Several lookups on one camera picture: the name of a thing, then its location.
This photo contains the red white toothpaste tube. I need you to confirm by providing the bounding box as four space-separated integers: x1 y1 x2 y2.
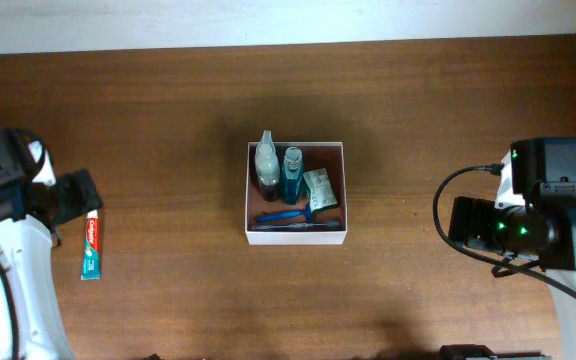
81 210 101 280

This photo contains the green white packet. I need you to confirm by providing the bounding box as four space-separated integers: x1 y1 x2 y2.
303 168 339 214

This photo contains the white cardboard box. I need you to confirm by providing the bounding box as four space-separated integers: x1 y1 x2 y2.
244 141 348 245

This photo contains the blue white toothbrush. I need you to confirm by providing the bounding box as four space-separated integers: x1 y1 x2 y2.
250 219 342 232

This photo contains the clear bottle with purple liquid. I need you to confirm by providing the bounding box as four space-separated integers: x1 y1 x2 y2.
254 130 280 202

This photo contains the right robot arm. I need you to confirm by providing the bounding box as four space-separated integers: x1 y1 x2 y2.
437 138 576 359

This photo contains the blue mouthwash bottle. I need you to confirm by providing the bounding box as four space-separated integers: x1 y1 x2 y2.
282 147 304 205

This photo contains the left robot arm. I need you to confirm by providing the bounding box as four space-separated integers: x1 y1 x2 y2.
0 128 103 359

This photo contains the blue disposable razor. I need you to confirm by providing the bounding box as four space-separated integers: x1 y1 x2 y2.
256 203 314 223

